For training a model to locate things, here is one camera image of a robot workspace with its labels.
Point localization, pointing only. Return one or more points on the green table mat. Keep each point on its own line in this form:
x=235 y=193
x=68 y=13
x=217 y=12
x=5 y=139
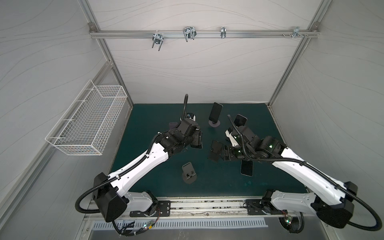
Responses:
x=214 y=179

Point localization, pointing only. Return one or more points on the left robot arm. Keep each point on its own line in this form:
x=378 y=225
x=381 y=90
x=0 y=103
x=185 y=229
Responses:
x=115 y=198

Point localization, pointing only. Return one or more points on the white phone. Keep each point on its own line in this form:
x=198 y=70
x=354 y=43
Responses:
x=197 y=142

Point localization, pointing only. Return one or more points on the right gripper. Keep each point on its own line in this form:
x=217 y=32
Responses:
x=225 y=151

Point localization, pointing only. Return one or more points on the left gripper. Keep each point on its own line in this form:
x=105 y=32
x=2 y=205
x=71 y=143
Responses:
x=197 y=138

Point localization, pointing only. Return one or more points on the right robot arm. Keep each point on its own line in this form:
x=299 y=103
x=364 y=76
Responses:
x=328 y=199

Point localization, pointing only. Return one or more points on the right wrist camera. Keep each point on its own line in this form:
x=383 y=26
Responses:
x=233 y=137

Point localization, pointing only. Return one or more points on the dark centre stand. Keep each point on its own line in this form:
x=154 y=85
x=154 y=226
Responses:
x=215 y=151

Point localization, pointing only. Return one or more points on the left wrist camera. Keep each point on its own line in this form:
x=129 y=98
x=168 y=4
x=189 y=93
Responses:
x=191 y=116

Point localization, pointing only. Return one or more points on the metal clamp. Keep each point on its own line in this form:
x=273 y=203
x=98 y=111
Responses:
x=223 y=32
x=189 y=33
x=157 y=39
x=296 y=33

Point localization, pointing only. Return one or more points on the left metal clamp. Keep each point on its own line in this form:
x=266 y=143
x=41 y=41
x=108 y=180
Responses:
x=157 y=39

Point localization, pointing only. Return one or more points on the round stand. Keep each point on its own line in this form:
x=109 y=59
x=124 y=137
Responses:
x=214 y=124
x=189 y=174
x=173 y=125

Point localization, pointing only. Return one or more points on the aluminium crossbar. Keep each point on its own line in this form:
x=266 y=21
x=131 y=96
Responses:
x=201 y=34

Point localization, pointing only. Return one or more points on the back left round stand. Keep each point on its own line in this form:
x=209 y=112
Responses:
x=173 y=125

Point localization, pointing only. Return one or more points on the white wire basket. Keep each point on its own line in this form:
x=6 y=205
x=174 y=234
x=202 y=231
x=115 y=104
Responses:
x=85 y=127

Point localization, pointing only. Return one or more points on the back centre phone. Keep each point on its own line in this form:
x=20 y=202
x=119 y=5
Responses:
x=215 y=112

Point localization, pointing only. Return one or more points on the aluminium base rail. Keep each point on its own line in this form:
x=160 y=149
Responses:
x=223 y=207

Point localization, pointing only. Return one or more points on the purple phone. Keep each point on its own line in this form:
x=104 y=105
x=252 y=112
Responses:
x=240 y=120

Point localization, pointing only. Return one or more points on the white slotted cable duct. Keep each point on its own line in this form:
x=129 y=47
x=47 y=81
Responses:
x=173 y=224

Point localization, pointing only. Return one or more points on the front left round stand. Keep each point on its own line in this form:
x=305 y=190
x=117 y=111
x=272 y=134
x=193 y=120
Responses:
x=189 y=174

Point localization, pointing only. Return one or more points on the teal phone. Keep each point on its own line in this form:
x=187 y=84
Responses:
x=247 y=167

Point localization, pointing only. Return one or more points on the back centre round stand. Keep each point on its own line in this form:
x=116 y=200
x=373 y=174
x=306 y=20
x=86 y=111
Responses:
x=214 y=124

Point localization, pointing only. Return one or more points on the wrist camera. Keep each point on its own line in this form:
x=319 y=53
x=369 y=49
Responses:
x=191 y=116
x=233 y=137

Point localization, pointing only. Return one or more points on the right metal clamp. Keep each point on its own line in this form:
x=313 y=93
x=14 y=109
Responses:
x=296 y=33

